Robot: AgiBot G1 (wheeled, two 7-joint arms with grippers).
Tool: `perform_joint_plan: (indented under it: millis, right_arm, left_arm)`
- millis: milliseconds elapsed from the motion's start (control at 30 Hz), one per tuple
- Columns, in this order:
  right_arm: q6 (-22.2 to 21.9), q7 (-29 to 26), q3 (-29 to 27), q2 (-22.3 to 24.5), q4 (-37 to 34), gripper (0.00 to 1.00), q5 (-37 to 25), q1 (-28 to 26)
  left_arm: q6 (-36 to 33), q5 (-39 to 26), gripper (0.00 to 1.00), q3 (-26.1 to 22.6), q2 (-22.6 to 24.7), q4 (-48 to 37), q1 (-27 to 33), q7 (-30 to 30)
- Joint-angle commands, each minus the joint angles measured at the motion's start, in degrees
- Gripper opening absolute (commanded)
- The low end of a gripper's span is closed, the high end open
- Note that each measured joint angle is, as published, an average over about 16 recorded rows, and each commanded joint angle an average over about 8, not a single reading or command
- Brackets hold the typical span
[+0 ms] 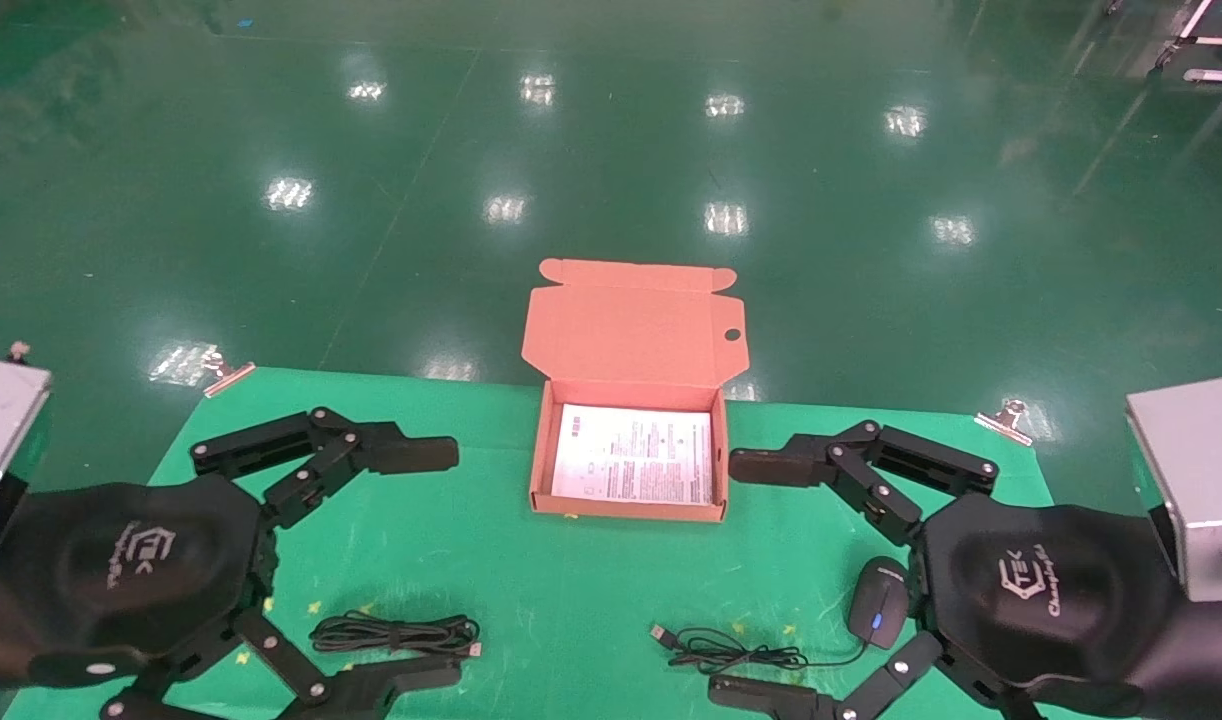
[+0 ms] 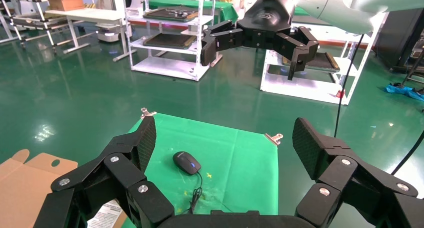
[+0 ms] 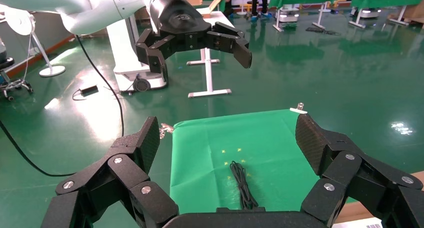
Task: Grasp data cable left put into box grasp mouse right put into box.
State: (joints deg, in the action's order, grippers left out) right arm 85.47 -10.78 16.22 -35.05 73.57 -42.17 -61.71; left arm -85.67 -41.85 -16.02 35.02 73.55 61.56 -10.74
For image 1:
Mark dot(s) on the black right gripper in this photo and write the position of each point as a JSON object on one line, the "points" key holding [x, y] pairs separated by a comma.
{"points": [[1051, 590]]}

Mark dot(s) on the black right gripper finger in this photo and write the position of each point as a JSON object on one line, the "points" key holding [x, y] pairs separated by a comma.
{"points": [[781, 465], [771, 698]]}

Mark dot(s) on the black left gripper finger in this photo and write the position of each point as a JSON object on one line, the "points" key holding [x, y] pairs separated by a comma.
{"points": [[401, 452]]}

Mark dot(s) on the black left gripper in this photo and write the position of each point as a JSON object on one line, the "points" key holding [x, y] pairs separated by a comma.
{"points": [[121, 560]]}

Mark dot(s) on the open orange cardboard box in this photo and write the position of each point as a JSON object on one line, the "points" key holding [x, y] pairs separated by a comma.
{"points": [[631, 340]]}

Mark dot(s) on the white printed instruction sheet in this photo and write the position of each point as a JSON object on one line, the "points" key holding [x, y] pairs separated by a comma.
{"points": [[631, 455]]}

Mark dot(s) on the metal binder clip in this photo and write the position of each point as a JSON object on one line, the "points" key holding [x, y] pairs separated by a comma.
{"points": [[229, 377], [1006, 422]]}

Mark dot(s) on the green table mat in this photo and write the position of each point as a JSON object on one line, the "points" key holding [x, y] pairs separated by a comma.
{"points": [[571, 600]]}

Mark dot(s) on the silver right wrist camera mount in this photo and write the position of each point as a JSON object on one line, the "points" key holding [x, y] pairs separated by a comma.
{"points": [[1201, 480]]}

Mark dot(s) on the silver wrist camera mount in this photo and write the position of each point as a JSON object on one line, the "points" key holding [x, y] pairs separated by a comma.
{"points": [[1201, 480], [1, 430]]}

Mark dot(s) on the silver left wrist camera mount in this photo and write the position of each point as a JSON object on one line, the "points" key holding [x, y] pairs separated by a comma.
{"points": [[1, 430]]}

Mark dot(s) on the white metal rack frame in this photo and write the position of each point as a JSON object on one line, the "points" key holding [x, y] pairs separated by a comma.
{"points": [[1221, 76]]}

